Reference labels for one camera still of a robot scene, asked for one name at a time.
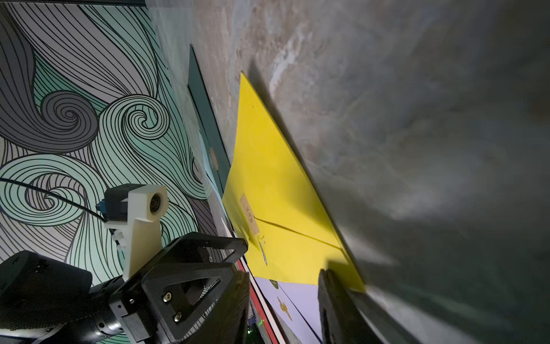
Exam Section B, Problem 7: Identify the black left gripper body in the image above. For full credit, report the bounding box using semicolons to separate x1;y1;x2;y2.
55;277;172;343

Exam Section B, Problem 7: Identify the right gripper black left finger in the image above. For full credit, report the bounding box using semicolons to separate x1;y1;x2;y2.
184;272;250;344

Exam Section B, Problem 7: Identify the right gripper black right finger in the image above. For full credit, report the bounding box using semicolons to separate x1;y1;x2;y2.
318;269;382;344

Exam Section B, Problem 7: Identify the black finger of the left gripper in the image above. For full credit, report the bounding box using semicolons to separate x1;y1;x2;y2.
141;263;234;342
167;232;248;264

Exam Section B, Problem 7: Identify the lavender envelope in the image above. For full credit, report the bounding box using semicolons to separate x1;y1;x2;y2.
255;277;322;343

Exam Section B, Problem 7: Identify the yellow envelope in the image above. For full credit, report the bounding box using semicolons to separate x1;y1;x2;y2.
222;75;365;291

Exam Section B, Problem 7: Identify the dark green envelope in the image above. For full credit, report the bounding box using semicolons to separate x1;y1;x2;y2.
188;44;231;196

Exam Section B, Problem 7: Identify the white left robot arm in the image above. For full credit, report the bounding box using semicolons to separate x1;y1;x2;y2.
1;233;250;343

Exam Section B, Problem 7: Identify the red envelope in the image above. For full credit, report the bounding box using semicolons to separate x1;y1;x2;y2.
236;257;286;343

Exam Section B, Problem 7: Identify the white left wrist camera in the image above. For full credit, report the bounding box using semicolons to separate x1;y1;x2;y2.
96;183;169;281

